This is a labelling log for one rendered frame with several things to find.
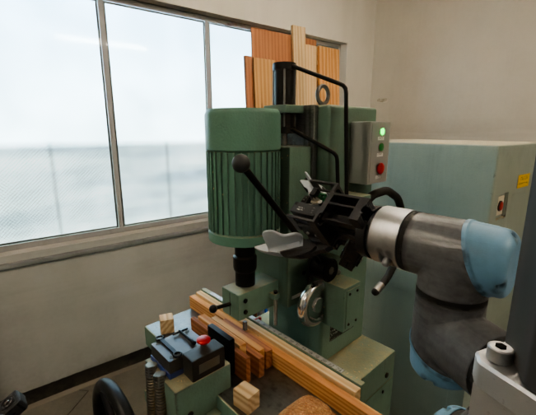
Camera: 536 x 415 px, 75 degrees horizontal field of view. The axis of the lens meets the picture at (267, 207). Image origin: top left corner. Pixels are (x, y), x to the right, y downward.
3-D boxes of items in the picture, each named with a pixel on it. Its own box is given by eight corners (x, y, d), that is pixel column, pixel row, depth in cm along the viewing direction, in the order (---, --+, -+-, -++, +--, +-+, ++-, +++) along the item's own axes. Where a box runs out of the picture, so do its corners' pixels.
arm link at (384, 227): (427, 233, 47) (403, 284, 44) (395, 226, 50) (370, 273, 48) (414, 198, 43) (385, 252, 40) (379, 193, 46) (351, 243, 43)
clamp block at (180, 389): (146, 393, 80) (143, 358, 78) (198, 366, 89) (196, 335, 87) (178, 433, 70) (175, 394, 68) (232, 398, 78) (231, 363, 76)
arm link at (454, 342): (457, 425, 35) (472, 326, 33) (393, 356, 46) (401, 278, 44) (520, 411, 37) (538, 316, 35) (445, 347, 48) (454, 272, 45)
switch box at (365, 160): (347, 182, 94) (350, 121, 91) (367, 179, 101) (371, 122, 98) (367, 185, 90) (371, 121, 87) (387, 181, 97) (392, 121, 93)
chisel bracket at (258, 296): (221, 316, 91) (221, 286, 89) (262, 299, 100) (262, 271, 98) (240, 328, 86) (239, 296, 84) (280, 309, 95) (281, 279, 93)
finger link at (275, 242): (240, 230, 56) (291, 212, 53) (259, 250, 60) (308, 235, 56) (239, 245, 54) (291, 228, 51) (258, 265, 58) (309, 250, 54)
